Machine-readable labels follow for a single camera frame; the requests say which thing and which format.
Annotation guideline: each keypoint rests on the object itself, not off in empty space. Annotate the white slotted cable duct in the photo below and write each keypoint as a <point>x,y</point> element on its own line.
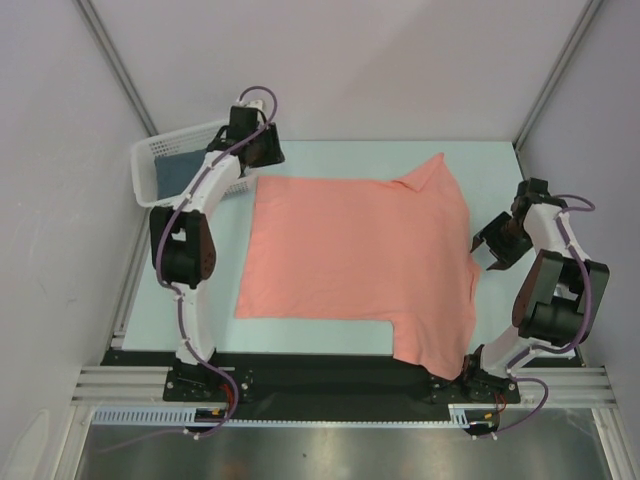
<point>159,416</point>

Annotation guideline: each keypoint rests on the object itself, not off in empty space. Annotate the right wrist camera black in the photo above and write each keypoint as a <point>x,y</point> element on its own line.
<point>533,191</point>

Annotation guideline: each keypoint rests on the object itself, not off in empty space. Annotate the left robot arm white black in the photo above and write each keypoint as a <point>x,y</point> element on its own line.
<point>184,254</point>

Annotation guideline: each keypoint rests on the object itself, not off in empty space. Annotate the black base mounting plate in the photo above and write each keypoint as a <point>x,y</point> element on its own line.
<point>316,388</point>

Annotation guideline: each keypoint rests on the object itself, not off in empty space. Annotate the salmon pink t shirt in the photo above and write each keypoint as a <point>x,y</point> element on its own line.
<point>363,249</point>

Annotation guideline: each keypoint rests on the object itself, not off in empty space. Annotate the left corner aluminium post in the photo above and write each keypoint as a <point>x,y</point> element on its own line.
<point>97,29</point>

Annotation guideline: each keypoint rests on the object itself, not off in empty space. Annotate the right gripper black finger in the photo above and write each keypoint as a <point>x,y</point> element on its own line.
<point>504,257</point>
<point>492,234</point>

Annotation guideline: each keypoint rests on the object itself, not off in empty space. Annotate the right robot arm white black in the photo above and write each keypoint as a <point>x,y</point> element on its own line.
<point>555,307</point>

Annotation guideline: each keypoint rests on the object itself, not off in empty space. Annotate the aluminium frame rail front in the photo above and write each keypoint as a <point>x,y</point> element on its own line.
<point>115,385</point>

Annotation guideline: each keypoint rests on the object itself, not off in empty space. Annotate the right corner aluminium post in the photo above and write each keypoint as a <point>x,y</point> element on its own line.
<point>559,68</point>

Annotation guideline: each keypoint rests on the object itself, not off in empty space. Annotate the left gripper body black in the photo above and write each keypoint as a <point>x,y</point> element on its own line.
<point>267,148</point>

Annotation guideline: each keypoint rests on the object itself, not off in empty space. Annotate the blue grey t shirt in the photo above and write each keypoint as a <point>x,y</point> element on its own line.
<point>175,172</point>

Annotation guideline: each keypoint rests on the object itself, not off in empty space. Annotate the white plastic basket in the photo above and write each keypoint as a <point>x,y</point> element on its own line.
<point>218,178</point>

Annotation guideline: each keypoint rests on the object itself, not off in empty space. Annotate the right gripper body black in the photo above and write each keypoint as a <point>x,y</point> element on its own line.
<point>498,240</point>

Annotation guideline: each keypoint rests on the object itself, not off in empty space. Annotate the corner aluminium post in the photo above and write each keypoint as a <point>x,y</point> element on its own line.
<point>97,29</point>
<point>559,68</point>

